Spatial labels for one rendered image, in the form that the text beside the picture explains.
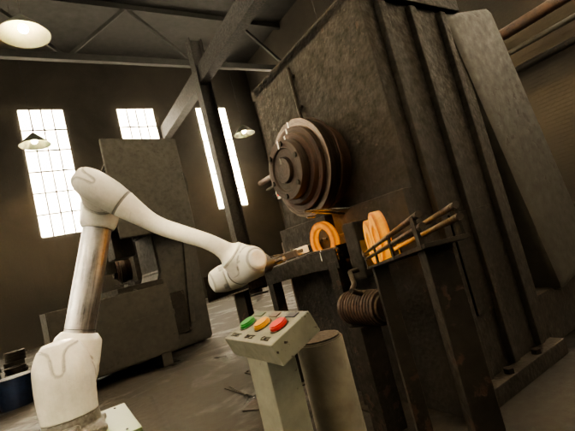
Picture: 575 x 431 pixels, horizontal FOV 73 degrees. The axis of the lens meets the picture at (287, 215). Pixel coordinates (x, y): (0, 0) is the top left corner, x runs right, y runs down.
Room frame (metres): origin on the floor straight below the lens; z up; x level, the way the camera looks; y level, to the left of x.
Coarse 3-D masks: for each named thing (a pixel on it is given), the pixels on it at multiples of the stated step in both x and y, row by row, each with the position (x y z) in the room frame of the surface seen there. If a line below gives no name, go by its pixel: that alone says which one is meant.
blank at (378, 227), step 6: (378, 210) 1.19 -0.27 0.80; (372, 216) 1.16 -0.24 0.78; (378, 216) 1.15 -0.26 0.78; (372, 222) 1.18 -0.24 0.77; (378, 222) 1.14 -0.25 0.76; (384, 222) 1.14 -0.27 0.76; (372, 228) 1.22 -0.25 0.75; (378, 228) 1.13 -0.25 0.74; (384, 228) 1.13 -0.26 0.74; (372, 234) 1.24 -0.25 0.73; (378, 234) 1.13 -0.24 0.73; (384, 234) 1.13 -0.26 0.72; (372, 240) 1.27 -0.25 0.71; (378, 246) 1.22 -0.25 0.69; (384, 252) 1.15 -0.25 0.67; (384, 258) 1.17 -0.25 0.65
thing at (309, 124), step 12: (300, 120) 1.75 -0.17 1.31; (312, 132) 1.69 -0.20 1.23; (324, 132) 1.69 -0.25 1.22; (324, 144) 1.65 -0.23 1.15; (324, 156) 1.67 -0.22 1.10; (336, 156) 1.67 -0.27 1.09; (336, 168) 1.68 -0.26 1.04; (336, 180) 1.70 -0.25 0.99; (324, 192) 1.72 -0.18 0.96; (336, 192) 1.74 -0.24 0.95; (288, 204) 1.97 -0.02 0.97; (324, 204) 1.75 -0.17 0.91
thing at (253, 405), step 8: (208, 280) 2.15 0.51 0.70; (256, 280) 2.10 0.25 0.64; (264, 280) 2.19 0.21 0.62; (208, 288) 2.13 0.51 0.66; (240, 288) 2.26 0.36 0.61; (248, 288) 2.02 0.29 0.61; (256, 288) 2.23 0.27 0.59; (208, 296) 2.12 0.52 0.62; (216, 296) 2.19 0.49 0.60; (224, 296) 2.23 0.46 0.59; (240, 296) 2.12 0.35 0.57; (248, 296) 2.15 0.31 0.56; (240, 304) 2.12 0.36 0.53; (248, 304) 2.13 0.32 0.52; (240, 312) 2.13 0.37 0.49; (248, 312) 2.11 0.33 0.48; (240, 320) 2.13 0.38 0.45; (256, 400) 2.18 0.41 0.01; (248, 408) 2.10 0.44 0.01; (256, 408) 2.07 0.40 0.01
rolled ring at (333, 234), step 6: (318, 222) 1.84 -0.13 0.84; (324, 222) 1.82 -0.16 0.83; (312, 228) 1.88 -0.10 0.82; (318, 228) 1.85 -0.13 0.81; (324, 228) 1.81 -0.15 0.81; (330, 228) 1.79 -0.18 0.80; (312, 234) 1.89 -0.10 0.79; (318, 234) 1.90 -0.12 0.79; (330, 234) 1.78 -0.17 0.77; (336, 234) 1.78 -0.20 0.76; (312, 240) 1.90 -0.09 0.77; (318, 240) 1.91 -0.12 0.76; (330, 240) 1.79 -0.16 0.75; (336, 240) 1.78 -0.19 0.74; (312, 246) 1.91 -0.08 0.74; (318, 246) 1.90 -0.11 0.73; (330, 246) 1.80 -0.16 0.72
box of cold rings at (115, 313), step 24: (144, 288) 3.64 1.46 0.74; (168, 288) 3.78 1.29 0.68; (120, 312) 3.49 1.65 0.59; (144, 312) 3.61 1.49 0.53; (168, 312) 3.73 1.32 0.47; (48, 336) 3.25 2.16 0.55; (120, 336) 3.47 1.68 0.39; (144, 336) 3.58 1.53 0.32; (168, 336) 3.71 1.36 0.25; (120, 360) 3.44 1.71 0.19; (144, 360) 3.57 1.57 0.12; (168, 360) 3.69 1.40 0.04
